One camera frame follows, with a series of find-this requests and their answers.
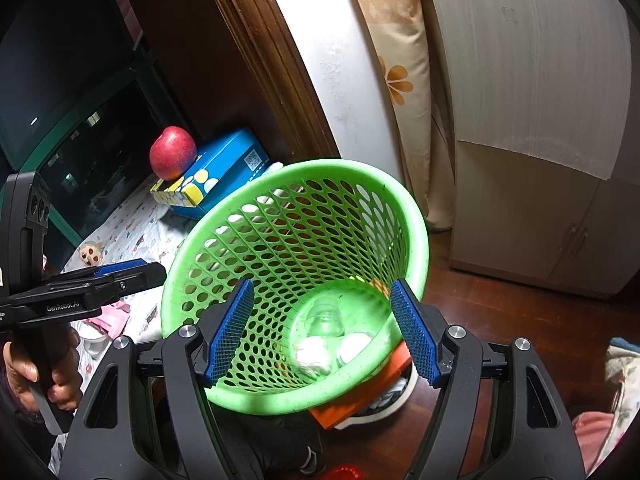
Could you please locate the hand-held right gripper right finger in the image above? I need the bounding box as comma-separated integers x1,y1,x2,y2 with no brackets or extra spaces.
389,278,586,480

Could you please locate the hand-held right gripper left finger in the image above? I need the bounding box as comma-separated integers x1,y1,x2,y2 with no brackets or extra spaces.
59,278,256,480

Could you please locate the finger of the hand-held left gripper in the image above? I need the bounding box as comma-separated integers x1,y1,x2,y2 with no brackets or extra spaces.
97,262,168,307
61,258,149,286

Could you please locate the green plastic mesh basket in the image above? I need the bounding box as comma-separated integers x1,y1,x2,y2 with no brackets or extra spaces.
160,159,430,417

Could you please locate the person's left forearm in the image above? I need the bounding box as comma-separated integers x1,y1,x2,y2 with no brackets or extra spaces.
0,365,58,466

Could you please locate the person's left hand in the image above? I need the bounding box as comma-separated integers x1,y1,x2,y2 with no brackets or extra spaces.
0,327,84,413

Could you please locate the small white toy head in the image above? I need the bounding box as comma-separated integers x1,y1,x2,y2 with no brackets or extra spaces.
76,241,106,267

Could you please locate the white printed cloth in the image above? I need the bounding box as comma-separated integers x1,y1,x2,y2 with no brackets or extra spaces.
47,162,286,476

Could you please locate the pink paper packet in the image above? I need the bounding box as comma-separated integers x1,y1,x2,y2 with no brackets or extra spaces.
75,300,131,341

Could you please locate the white round container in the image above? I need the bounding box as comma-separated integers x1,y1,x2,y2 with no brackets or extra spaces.
336,332,373,365

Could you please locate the white plastic object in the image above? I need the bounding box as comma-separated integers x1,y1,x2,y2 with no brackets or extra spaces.
350,370,418,421

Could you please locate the white crumpled paper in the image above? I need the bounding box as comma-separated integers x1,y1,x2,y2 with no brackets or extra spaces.
296,335,335,376

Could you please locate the clear plastic bottle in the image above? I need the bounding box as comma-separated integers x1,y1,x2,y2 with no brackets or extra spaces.
305,296,346,339

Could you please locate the orange box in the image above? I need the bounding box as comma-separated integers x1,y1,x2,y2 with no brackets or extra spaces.
307,345,413,431

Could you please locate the person's leg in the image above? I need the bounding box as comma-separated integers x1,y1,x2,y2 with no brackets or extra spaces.
215,405,326,480

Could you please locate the red apple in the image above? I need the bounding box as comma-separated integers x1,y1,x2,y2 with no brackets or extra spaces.
149,126,198,180

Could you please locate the blue dotted tissue box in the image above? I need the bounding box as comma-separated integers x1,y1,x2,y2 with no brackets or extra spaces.
150,128,272,220

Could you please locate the red plastic object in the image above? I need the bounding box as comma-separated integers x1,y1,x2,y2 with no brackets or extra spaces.
320,465,366,480

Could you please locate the pink cloth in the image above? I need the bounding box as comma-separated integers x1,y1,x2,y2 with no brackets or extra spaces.
572,412,621,461

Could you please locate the floral cloth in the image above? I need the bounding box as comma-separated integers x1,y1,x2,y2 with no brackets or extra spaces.
602,337,640,441

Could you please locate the white wooden wardrobe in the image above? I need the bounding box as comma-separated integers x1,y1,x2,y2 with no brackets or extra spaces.
417,0,632,301

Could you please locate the beige floral curtain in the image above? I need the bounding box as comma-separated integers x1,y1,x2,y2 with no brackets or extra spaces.
340,0,456,233

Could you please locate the green window frame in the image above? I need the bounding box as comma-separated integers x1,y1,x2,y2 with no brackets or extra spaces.
0,0,201,241

